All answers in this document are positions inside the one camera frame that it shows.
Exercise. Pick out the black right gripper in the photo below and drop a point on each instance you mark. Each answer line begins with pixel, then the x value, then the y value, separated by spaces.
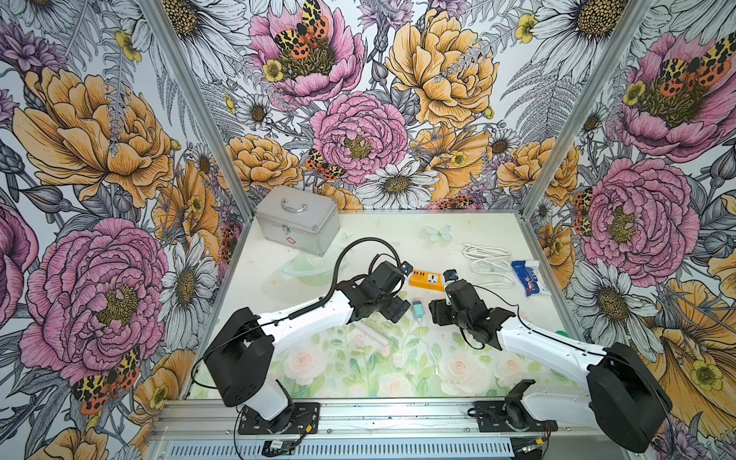
pixel 438 312

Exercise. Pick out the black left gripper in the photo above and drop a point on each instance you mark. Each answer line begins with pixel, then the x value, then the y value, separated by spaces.
pixel 395 310

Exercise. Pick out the teal USB charger adapter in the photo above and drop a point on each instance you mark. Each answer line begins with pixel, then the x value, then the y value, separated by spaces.
pixel 418 309

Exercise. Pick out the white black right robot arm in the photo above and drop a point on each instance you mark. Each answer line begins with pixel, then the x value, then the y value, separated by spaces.
pixel 614 390

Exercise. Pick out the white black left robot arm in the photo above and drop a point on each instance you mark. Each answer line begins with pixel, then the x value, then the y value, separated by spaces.
pixel 239 357

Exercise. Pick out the orange power strip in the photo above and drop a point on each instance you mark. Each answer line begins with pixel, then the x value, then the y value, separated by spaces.
pixel 430 281

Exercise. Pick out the blue white snack packet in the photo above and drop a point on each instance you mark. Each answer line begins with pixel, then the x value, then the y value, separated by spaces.
pixel 530 277

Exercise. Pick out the silver metal case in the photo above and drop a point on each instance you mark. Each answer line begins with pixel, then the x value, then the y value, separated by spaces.
pixel 299 219

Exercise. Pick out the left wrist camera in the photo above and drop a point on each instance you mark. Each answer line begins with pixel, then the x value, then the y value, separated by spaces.
pixel 406 268

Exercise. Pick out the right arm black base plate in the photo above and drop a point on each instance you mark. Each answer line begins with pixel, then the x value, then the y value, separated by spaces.
pixel 498 416

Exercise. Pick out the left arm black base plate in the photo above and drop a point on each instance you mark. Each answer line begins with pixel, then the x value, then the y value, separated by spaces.
pixel 301 417

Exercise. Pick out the aluminium front rail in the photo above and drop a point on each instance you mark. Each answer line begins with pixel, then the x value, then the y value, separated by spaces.
pixel 374 429

